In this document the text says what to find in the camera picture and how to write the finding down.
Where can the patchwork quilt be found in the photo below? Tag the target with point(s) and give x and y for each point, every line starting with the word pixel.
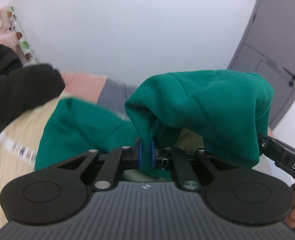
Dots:
pixel 25 130

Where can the macaron print bag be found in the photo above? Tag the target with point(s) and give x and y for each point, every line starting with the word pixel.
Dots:
pixel 22 37

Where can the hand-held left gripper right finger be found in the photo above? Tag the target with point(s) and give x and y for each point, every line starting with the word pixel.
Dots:
pixel 180 165

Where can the black puffer jacket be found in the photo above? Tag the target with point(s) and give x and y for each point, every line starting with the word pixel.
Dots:
pixel 17 92

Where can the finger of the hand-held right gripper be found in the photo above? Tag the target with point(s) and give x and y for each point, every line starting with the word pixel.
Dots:
pixel 267 147

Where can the green printed sweatshirt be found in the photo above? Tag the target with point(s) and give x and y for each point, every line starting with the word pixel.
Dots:
pixel 207 105

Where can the grey door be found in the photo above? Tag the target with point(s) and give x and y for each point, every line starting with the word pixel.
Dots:
pixel 275 35

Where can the black door lock knob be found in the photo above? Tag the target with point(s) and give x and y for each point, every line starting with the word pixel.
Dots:
pixel 291 83

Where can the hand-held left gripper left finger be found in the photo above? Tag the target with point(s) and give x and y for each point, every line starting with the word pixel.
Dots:
pixel 112 165

